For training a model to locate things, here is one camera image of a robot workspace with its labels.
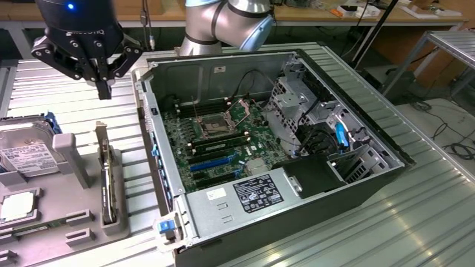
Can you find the silver CPU chip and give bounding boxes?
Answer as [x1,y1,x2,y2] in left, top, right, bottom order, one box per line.
[0,193,36,220]

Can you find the dark storage box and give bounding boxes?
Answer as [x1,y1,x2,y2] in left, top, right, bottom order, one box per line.
[361,66,416,103]

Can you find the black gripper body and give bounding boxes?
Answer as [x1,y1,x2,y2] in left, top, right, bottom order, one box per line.
[34,0,125,66]

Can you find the metal socket cover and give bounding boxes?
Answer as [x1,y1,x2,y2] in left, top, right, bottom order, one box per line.
[221,98,253,130]

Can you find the thin socket locking lever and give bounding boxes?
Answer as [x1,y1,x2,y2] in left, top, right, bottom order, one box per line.
[189,95,203,125]

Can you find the black slanted pole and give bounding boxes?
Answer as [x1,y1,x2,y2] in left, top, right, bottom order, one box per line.
[351,0,400,66]

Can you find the grey parts rack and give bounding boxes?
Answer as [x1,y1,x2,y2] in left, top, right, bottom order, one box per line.
[0,133,131,267]

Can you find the black plastic shroud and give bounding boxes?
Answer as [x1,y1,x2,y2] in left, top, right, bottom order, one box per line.
[281,154,348,200]

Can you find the installed RAM stick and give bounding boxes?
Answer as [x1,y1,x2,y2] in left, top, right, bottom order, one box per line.
[192,137,245,154]

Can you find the silver power supply unit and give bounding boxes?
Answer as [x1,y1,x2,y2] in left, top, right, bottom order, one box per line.
[185,166,304,240]

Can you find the black looped wire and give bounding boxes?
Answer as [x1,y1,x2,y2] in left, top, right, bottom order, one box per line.
[236,69,279,98]

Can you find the black expansion slot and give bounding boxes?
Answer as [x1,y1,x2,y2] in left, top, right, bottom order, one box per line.
[196,177,241,190]
[193,170,239,183]

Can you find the Nvidia Quadro graphics card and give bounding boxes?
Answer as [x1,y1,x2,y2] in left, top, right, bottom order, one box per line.
[95,120,121,225]

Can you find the white paper stack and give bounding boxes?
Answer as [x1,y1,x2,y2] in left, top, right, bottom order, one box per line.
[399,4,440,20]

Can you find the hard disk with blue carrier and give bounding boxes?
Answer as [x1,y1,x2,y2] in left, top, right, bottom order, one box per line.
[0,112,63,179]

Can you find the metal slat frame table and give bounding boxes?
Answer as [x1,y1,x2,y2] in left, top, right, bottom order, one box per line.
[381,29,475,98]

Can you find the green motherboard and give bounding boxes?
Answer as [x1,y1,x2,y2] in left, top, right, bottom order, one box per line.
[161,97,293,192]

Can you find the metal disk bay cage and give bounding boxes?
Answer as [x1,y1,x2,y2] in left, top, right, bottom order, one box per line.
[267,76,335,156]

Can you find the CPU socket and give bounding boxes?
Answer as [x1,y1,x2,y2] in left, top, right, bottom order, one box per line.
[199,111,239,139]

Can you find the long wooden desk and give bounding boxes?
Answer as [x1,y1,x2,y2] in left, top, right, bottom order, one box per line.
[0,0,468,28]

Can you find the green RAM stick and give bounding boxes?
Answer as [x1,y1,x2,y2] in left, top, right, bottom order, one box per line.
[10,218,69,234]

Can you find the black disk wire bundle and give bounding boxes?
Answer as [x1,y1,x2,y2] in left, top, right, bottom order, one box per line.
[296,126,335,156]

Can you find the orange white box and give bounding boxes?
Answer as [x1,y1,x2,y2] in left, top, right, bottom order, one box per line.
[331,7,359,19]

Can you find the hanging cable with plug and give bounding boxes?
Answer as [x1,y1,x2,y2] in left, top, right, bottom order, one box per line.
[139,0,155,52]

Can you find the blue disk bay latch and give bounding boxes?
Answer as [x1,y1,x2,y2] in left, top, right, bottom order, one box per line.
[335,122,351,148]

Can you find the open black PC case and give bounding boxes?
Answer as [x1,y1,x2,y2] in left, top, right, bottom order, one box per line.
[129,48,416,267]

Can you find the silver chipset heatsink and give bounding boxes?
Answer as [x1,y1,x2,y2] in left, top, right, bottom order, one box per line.
[247,160,269,175]

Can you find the black floor cables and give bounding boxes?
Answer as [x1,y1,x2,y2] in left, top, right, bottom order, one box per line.
[411,100,475,162]

